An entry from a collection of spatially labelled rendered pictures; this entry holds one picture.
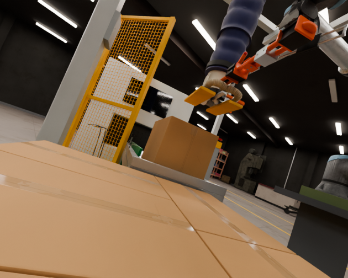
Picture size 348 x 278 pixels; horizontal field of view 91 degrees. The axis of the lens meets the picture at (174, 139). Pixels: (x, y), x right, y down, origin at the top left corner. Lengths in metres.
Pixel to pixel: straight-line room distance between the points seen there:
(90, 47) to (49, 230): 1.73
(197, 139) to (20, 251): 1.09
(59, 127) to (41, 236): 1.54
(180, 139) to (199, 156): 0.19
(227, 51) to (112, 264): 1.20
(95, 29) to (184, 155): 1.42
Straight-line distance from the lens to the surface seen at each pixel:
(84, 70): 1.85
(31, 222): 0.34
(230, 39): 1.31
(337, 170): 1.44
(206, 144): 1.27
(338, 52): 1.33
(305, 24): 0.76
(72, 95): 1.81
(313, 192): 1.31
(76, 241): 0.32
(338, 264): 1.38
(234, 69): 0.99
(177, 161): 1.20
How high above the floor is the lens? 0.71
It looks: 5 degrees up
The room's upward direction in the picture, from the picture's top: 21 degrees clockwise
